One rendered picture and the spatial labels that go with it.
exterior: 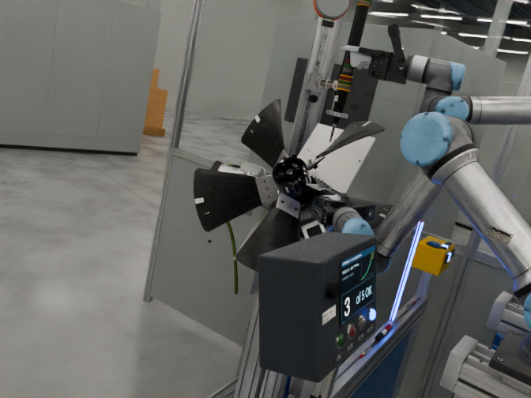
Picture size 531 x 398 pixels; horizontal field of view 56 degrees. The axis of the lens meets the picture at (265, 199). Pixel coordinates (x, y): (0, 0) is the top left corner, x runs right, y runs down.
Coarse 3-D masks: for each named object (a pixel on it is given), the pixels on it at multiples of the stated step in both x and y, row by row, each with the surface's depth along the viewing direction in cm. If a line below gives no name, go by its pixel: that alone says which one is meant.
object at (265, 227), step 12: (276, 216) 159; (288, 216) 161; (264, 228) 156; (276, 228) 157; (288, 228) 159; (252, 240) 153; (264, 240) 154; (276, 240) 155; (288, 240) 158; (240, 252) 151; (252, 252) 152; (264, 252) 153; (252, 264) 150
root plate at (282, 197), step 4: (280, 196) 163; (284, 196) 164; (280, 200) 162; (284, 200) 163; (288, 200) 164; (292, 200) 165; (280, 204) 162; (284, 204) 163; (292, 204) 165; (296, 204) 166; (280, 208) 161; (284, 208) 162; (288, 208) 163; (292, 208) 164; (288, 212) 163; (292, 212) 164; (296, 212) 165; (296, 216) 164
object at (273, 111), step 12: (264, 108) 187; (276, 108) 182; (264, 120) 184; (276, 120) 179; (264, 132) 183; (276, 132) 178; (252, 144) 188; (264, 144) 182; (276, 144) 176; (264, 156) 182; (276, 156) 176
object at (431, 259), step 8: (424, 240) 174; (432, 240) 177; (440, 240) 179; (416, 248) 170; (424, 248) 169; (432, 248) 167; (440, 248) 168; (448, 248) 171; (416, 256) 170; (424, 256) 169; (432, 256) 168; (440, 256) 166; (416, 264) 171; (424, 264) 169; (432, 264) 168; (440, 264) 166; (448, 264) 178; (432, 272) 168; (440, 272) 168
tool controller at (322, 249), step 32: (288, 256) 77; (320, 256) 77; (352, 256) 84; (288, 288) 76; (320, 288) 74; (288, 320) 77; (320, 320) 74; (352, 320) 86; (288, 352) 77; (320, 352) 75
